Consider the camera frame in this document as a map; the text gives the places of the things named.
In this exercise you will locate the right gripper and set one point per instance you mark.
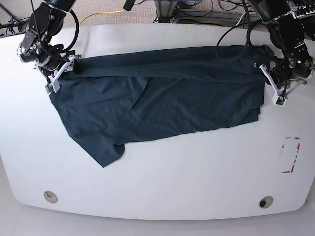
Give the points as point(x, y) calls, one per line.
point(72, 65)

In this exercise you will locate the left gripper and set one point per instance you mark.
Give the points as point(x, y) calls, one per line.
point(281, 87)

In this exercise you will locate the dark blue T-shirt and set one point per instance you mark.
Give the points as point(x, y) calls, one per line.
point(145, 96)

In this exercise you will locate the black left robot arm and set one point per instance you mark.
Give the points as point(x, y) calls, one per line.
point(287, 34)

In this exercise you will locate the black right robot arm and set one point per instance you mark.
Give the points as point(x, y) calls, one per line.
point(52, 61)

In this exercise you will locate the black tripod stand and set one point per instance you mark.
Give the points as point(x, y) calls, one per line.
point(14, 12)

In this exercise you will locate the white power strip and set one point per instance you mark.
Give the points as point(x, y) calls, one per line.
point(304, 11)

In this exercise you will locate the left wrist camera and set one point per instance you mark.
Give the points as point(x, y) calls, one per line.
point(278, 100)

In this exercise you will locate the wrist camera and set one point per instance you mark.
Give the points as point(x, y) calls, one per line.
point(52, 87)
point(278, 100)

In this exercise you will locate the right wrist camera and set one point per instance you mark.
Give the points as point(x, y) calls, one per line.
point(52, 87)

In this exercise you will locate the aluminium frame post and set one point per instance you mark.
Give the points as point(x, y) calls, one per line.
point(165, 10)

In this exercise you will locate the right table cable grommet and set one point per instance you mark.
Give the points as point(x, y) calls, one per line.
point(266, 202)

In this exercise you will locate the table cable grommet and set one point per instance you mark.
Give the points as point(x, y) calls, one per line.
point(266, 202)
point(50, 197)

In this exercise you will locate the left table cable grommet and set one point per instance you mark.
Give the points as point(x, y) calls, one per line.
point(50, 197)

